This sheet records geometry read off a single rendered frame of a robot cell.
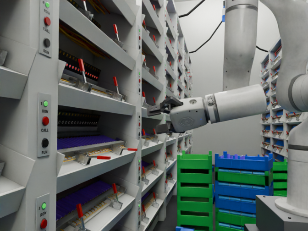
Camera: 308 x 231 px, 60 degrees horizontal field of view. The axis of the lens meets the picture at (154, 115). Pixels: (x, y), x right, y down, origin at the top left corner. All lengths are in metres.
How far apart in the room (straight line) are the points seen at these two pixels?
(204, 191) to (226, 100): 0.92
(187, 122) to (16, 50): 0.47
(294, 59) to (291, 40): 0.06
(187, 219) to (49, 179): 1.17
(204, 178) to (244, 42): 0.97
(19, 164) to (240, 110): 0.54
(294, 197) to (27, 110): 0.78
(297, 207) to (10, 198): 0.77
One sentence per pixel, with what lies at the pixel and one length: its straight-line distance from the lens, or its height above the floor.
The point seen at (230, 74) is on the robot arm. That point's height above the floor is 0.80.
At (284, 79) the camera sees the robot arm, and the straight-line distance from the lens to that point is 0.97.
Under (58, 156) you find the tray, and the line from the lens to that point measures 0.60.
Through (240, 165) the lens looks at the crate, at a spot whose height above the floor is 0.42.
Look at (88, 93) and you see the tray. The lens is 0.74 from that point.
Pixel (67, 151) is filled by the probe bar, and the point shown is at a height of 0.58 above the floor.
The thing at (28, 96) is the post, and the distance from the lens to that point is 0.53.
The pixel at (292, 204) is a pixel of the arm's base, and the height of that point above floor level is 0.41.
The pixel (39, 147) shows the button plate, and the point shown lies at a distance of 0.55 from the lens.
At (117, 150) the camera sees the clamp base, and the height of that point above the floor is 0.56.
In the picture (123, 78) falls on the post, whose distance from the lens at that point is 1.20.
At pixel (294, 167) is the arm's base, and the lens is 0.94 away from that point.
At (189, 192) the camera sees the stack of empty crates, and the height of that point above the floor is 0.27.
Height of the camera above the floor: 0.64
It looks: 2 degrees up
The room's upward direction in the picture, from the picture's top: straight up
